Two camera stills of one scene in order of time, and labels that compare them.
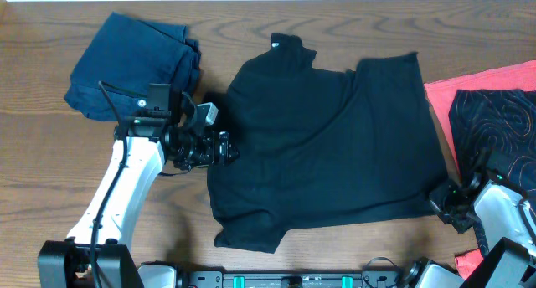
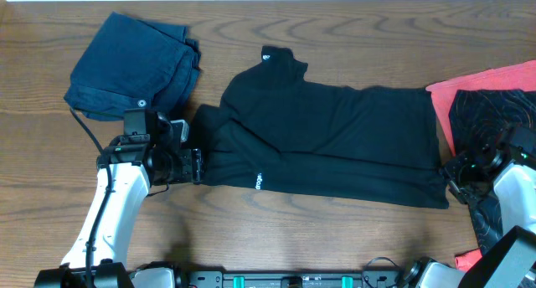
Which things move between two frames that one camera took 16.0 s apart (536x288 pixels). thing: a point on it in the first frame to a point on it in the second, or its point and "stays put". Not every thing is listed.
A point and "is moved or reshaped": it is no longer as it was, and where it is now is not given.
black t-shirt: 311,143 is moved or reshaped
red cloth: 516,77 stays put
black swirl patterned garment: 494,130 stays put
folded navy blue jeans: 127,54 stays put
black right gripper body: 454,208 to 466,177
